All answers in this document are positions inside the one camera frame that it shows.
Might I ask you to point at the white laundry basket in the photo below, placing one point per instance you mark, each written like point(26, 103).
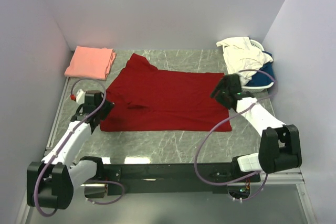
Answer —
point(258, 87)

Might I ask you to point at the black base beam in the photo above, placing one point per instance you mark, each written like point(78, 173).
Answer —
point(172, 178)

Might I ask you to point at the folded pink t shirt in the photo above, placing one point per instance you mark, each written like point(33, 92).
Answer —
point(93, 63)

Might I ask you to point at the blue t shirt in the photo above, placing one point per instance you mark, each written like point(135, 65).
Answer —
point(259, 79)

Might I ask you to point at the red t shirt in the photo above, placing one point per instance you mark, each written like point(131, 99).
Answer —
point(149, 99)

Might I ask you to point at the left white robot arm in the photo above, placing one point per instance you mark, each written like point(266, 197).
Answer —
point(52, 181)

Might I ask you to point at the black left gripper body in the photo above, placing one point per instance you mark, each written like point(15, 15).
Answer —
point(105, 109)

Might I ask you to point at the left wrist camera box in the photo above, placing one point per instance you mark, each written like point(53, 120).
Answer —
point(79, 97)

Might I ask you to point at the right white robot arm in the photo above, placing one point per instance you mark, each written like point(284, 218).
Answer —
point(280, 143)

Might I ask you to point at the white t shirt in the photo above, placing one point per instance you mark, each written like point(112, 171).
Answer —
point(242, 56)

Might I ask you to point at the aluminium rail frame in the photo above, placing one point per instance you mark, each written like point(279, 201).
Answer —
point(52, 181)

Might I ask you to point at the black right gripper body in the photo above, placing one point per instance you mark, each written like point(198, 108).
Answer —
point(220, 95)

